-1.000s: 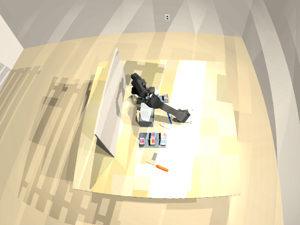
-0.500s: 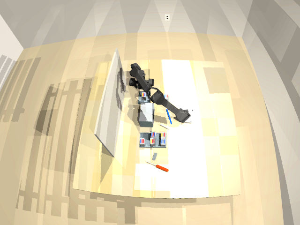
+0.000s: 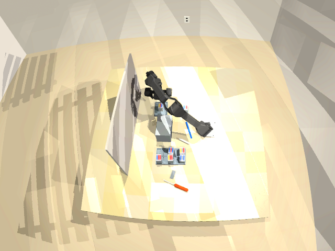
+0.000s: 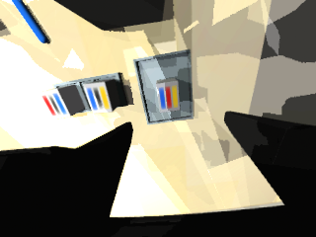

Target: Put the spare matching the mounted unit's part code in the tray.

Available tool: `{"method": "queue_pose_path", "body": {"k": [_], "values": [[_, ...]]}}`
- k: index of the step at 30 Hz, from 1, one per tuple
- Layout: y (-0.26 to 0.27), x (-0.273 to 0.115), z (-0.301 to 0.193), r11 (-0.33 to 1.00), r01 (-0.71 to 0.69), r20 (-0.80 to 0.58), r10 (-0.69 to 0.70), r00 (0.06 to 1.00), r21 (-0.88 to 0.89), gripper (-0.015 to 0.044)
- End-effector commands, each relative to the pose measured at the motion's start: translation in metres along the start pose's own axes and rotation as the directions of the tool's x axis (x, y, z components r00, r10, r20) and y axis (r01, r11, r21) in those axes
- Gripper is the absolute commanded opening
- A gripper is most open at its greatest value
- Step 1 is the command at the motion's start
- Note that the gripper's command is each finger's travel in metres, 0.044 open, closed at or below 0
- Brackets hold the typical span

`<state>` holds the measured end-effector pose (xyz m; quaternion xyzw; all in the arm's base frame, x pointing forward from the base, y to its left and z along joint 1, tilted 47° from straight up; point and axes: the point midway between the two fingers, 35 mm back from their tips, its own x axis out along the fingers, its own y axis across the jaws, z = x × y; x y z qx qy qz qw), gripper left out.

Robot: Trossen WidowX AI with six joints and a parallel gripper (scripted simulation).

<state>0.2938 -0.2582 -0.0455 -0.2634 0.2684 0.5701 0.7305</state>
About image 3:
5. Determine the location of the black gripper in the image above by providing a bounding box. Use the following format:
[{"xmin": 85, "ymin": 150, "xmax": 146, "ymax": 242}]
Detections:
[{"xmin": 144, "ymin": 88, "xmax": 172, "ymax": 99}]

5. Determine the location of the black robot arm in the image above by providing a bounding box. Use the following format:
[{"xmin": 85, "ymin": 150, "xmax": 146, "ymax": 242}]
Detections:
[{"xmin": 144, "ymin": 70, "xmax": 213, "ymax": 138}]

